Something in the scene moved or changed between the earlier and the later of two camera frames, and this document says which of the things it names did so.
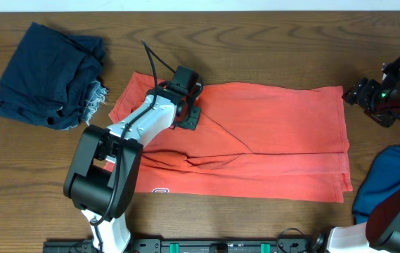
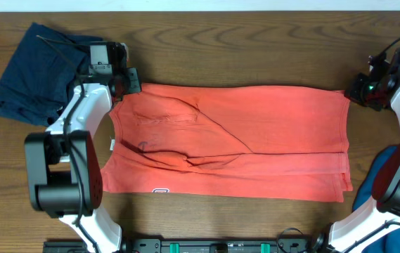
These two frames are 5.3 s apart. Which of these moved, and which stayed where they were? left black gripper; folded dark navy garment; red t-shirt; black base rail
Moved: left black gripper
Stayed: black base rail; red t-shirt; folded dark navy garment
